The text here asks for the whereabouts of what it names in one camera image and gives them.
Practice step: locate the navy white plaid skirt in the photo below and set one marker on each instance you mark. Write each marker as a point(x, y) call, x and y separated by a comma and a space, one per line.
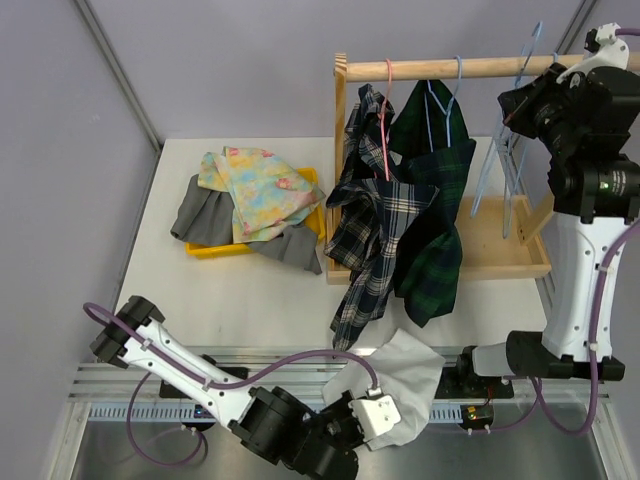
point(374, 216)

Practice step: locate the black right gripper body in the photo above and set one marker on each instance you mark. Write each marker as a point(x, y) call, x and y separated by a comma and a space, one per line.
point(545, 113)

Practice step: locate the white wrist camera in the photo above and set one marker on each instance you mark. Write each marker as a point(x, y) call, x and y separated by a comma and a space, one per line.
point(376, 413)
point(604, 47)

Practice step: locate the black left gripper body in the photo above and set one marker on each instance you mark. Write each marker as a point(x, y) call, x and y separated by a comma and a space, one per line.
point(340, 422)

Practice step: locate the aluminium mounting rail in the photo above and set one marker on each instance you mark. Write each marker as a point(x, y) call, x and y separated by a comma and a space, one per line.
point(135, 335)

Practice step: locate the pink wire hanger left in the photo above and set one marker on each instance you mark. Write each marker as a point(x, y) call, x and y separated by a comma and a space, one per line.
point(382, 119)

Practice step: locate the white grey garment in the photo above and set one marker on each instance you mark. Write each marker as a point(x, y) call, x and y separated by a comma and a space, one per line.
point(409, 372)

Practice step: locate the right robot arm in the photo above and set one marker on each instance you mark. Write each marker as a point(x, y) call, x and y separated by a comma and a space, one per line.
point(596, 203)

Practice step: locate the wooden clothes rack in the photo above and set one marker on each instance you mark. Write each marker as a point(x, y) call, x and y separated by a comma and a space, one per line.
point(486, 254)

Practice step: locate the grey pleated skirt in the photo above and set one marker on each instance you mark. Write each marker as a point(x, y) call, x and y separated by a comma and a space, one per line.
point(205, 218)

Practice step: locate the dark green plaid skirt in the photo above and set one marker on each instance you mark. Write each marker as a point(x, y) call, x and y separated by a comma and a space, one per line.
point(430, 252)

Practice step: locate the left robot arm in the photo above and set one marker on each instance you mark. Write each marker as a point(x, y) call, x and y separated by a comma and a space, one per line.
point(272, 424)

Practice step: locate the pastel floral garment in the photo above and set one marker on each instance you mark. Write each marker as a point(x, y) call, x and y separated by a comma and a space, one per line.
point(268, 195)

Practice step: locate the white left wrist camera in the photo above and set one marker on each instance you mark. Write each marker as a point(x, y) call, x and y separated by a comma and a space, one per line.
point(376, 413)

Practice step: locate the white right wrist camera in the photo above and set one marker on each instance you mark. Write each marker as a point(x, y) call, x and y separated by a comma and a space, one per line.
point(604, 47)

